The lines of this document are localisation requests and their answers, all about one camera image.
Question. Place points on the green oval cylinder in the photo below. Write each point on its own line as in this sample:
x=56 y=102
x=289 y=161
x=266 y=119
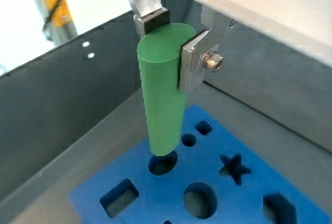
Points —
x=165 y=100

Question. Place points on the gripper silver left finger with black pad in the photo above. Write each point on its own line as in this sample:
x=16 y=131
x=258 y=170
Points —
x=150 y=15

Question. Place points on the yellow frame post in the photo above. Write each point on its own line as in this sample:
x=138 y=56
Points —
x=58 y=23

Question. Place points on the blue foam shape block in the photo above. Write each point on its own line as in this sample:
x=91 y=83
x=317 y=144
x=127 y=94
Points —
x=210 y=182

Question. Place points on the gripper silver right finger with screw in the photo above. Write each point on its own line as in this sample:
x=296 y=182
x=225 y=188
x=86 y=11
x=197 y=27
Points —
x=200 y=51

